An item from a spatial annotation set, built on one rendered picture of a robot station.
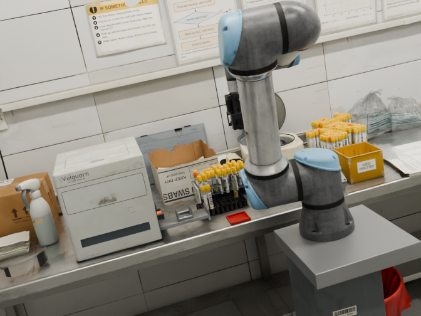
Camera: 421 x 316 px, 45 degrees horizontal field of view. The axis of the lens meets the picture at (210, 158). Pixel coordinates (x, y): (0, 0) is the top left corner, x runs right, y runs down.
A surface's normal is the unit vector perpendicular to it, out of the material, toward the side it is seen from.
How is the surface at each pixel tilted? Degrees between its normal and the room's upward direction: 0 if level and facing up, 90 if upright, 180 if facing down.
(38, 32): 90
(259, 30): 80
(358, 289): 90
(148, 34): 91
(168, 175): 94
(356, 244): 1
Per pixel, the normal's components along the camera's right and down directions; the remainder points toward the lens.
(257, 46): 0.18, 0.54
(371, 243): -0.20, -0.94
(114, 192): 0.23, 0.24
